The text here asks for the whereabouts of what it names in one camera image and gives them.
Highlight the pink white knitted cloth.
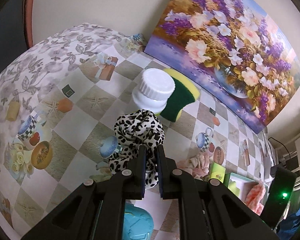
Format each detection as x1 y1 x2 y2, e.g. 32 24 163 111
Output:
245 183 266 215

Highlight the pink floral scrunchie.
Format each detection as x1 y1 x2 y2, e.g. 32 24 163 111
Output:
177 152 210 180

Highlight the leopard print scrunchie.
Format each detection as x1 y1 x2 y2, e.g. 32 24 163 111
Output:
108 109 165 189

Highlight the green tissue packet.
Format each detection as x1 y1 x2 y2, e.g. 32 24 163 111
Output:
210 163 226 183

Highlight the yellow green sponge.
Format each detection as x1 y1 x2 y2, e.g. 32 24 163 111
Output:
160 68 200 122

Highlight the white pill bottle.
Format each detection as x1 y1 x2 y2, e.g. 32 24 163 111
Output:
127 68 175 114

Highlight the floral canvas painting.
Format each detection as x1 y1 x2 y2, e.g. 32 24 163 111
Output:
145 0 300 133

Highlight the pink edged dark panel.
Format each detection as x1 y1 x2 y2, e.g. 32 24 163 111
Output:
0 0 33 73

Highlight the black cable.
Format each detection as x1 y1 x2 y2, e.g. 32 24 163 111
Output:
268 136 298 165

